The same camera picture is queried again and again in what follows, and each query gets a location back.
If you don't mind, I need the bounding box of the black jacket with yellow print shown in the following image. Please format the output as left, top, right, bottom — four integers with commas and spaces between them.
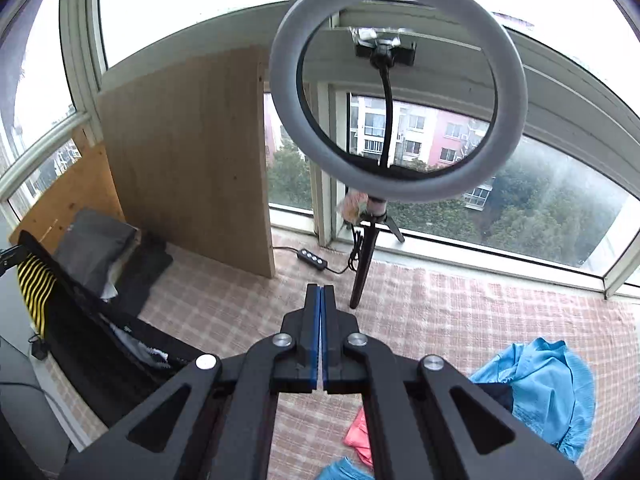
17, 231, 201, 427

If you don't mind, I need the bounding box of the pink garment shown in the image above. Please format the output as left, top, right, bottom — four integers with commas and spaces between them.
343, 408, 373, 469

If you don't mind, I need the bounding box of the pink plaid blanket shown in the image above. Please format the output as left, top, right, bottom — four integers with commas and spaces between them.
44, 226, 640, 480

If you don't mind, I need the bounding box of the black tripod stand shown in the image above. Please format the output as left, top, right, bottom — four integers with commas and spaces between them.
349, 197, 405, 310

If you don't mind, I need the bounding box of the navy dark garment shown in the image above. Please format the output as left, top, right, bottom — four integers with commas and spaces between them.
477, 382, 514, 413

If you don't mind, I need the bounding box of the dark teal folded garment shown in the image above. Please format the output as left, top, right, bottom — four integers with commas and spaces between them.
112, 232, 174, 318

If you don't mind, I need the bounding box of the white collared shirt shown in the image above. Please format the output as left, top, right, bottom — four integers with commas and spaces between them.
101, 260, 127, 301

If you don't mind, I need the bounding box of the light blue garment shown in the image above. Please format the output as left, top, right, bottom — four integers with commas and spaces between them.
319, 338, 594, 479

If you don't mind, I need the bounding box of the grey folded garment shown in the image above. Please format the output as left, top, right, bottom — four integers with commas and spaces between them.
53, 208, 137, 297

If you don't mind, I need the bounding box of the grey-brown wooden board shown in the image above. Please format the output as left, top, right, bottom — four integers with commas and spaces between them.
98, 47, 274, 278

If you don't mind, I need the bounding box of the light pine wooden board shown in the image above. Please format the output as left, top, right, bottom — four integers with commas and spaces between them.
9, 143, 125, 255

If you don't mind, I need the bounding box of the black phone holder clamp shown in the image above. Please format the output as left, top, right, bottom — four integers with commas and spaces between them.
350, 27, 416, 67

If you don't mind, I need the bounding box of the ring light cable with remote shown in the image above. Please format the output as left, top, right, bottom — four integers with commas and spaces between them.
271, 224, 367, 276

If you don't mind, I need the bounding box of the white ring light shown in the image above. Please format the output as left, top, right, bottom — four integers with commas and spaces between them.
268, 0, 530, 205

